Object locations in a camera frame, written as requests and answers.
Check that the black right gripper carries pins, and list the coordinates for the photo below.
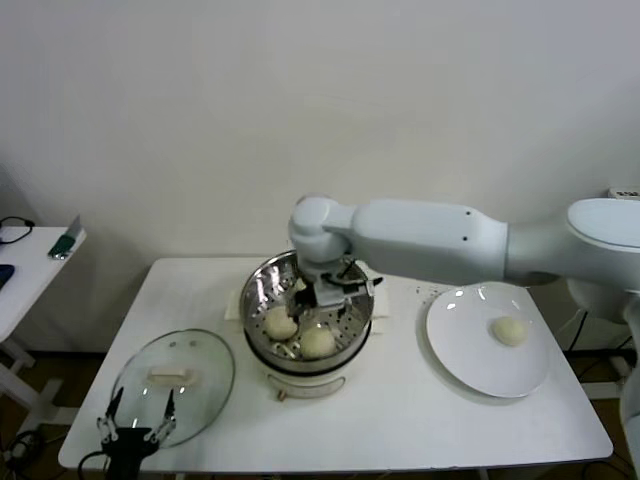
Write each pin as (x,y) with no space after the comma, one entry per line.
(305,300)

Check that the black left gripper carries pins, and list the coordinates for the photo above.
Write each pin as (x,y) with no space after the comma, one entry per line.
(127,450)

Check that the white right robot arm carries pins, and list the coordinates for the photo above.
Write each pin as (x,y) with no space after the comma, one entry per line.
(425,240)

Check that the white electric cooker base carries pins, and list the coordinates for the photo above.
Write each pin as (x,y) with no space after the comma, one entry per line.
(305,382)

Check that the white side table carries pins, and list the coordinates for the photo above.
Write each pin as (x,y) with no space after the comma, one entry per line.
(30,280)

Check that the white round plate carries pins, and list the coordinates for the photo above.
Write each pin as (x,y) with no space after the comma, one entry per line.
(465,350)

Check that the blue oblong device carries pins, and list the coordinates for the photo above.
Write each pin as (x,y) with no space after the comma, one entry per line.
(5,276)

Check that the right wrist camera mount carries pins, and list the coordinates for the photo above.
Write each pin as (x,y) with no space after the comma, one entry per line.
(330,295)

